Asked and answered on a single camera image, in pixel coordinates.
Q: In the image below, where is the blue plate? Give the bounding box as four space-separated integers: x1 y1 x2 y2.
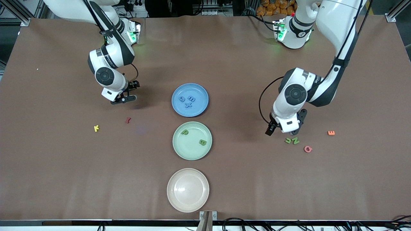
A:
171 83 209 117

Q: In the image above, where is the green plate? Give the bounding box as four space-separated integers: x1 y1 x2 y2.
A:
172 121 213 161

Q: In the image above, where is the beige plate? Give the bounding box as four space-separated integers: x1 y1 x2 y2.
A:
167 168 210 213

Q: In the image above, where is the bag of oranges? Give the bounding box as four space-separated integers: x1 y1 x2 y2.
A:
256 0 297 17

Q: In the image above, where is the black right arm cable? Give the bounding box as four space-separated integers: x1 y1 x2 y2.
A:
82 0 139 83

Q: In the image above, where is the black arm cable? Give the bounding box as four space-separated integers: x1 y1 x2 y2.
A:
259 0 368 125
82 0 139 83

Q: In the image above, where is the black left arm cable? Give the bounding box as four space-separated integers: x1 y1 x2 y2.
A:
259 0 368 125

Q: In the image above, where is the black floor cable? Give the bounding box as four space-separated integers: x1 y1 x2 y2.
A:
222 218 267 231

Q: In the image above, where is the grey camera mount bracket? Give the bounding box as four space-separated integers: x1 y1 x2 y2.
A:
197 210 218 231

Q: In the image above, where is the aluminium frame post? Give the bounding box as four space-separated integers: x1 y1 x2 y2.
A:
6 0 44 27
385 0 411 23

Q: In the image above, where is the white table edge rail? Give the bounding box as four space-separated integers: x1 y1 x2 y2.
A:
0 220 411 231

